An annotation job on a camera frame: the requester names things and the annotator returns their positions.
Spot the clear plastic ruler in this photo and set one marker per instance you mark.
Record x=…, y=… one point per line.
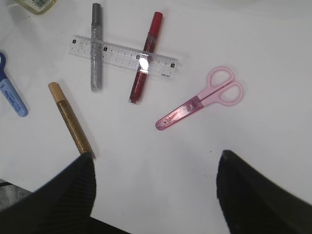
x=113, y=55

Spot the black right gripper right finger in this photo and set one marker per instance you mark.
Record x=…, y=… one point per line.
x=252, y=204

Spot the blue safety scissors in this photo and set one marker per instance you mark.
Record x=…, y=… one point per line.
x=9, y=91

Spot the silver glitter pen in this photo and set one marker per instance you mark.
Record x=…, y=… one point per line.
x=96, y=53

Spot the pink safety scissors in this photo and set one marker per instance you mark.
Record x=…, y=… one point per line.
x=210, y=95

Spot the red glitter pen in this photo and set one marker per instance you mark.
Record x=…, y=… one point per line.
x=144, y=60

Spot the gold glitter pen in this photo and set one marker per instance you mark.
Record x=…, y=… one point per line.
x=70, y=119

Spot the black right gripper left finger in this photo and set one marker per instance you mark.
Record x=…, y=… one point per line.
x=62, y=206

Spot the yellow oil bottle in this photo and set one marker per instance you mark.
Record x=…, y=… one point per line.
x=37, y=7

